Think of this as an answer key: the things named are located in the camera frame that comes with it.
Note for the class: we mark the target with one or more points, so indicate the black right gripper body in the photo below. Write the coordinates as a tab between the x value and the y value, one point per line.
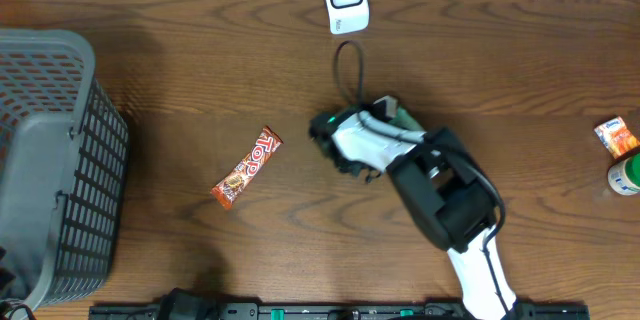
351	165

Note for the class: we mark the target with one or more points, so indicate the teal wet wipes pack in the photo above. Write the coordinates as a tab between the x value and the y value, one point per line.
404	120

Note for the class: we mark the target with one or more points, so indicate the red Top chocolate bar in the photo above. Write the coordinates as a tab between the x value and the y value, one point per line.
230	187

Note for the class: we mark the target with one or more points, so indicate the orange Kleenex tissue pack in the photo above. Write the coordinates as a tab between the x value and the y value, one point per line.
616	137

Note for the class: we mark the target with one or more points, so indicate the green lid jar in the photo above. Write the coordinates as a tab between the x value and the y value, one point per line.
623	177

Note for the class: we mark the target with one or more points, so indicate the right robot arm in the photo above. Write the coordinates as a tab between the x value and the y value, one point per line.
449	198

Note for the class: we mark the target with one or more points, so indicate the grey plastic basket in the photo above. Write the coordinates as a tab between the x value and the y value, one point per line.
64	158

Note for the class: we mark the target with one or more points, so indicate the black mounting rail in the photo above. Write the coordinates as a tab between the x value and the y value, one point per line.
253	311

